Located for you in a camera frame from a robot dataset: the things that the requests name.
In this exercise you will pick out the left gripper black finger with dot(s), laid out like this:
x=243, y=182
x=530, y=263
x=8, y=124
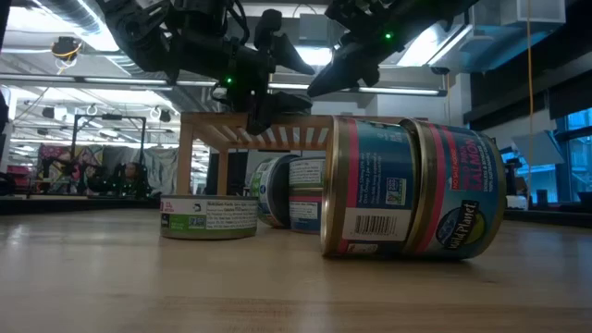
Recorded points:
x=277, y=104
x=291, y=55

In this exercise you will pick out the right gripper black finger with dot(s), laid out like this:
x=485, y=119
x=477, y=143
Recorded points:
x=342, y=69

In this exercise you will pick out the blue pink salmon can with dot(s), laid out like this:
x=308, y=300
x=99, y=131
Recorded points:
x=462, y=194
x=370, y=185
x=305, y=213

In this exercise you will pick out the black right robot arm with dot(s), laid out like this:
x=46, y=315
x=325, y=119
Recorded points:
x=453, y=7

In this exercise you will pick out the wooden slatted shelf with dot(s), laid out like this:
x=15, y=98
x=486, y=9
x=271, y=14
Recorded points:
x=208, y=121

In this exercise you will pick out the black upright panel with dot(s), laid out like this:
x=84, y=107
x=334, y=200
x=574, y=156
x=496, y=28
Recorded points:
x=237, y=171

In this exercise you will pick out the long white ceiling light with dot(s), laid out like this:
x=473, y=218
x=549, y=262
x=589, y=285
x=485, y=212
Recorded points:
x=115, y=81

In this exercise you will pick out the person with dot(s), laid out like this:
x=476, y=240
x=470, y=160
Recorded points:
x=131, y=171

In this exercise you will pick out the black yellow ceiling device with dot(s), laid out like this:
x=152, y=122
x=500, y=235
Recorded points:
x=66, y=48

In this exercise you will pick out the colourful patterned cloth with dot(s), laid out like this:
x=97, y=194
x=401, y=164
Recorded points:
x=55, y=155

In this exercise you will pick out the white angled panel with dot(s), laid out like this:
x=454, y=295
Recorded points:
x=538, y=148

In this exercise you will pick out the small white box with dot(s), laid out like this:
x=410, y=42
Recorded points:
x=517, y=202

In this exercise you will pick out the red storage box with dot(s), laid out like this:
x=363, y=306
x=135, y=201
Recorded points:
x=18, y=178

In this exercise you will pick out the blue lit window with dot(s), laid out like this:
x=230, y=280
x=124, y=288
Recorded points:
x=578, y=157

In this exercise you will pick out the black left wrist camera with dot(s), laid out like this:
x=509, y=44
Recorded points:
x=268, y=23

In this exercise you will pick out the black ceiling security camera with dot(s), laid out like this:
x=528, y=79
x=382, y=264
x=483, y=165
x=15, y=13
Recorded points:
x=439, y=70

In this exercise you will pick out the white rectangular ceiling duct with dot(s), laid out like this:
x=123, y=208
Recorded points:
x=509, y=41

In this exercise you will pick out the black metal frame rig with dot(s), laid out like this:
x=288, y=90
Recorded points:
x=75, y=148

